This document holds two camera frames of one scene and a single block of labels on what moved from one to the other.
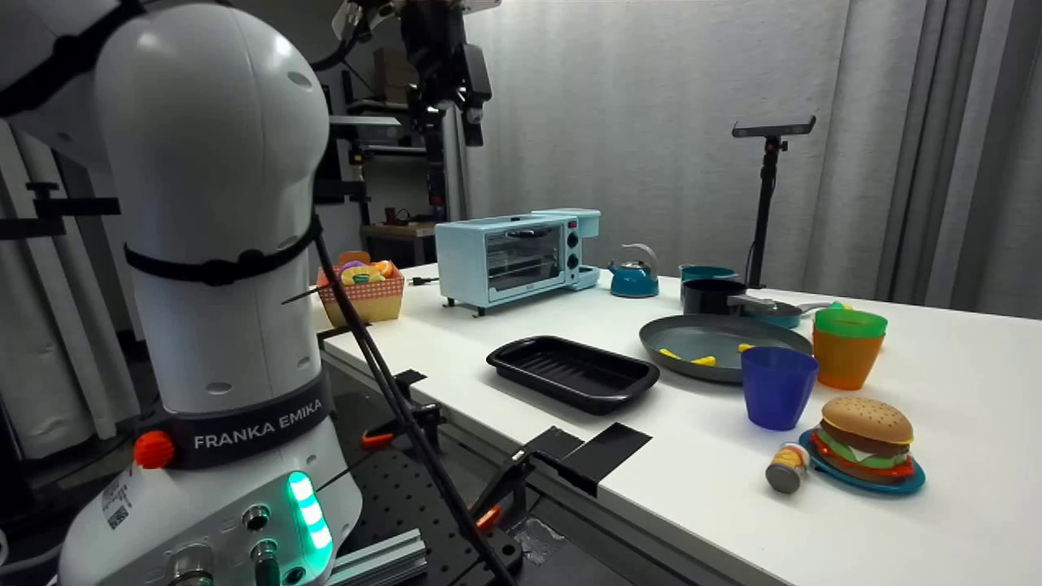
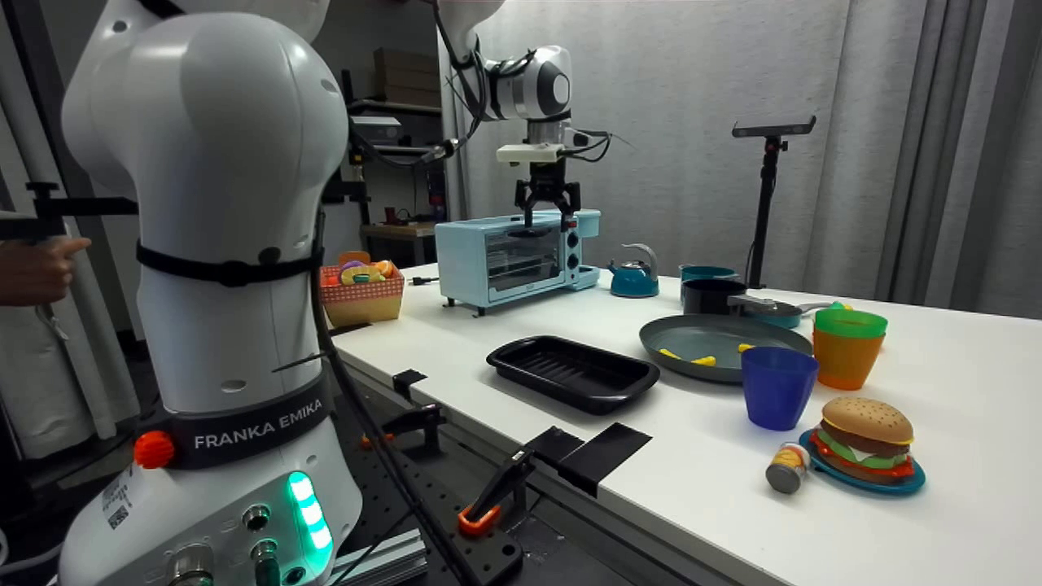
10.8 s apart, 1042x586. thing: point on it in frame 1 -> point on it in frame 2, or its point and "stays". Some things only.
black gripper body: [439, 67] -> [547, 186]
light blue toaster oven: [509, 258] stays
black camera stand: [773, 135] stays
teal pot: [708, 276] stays
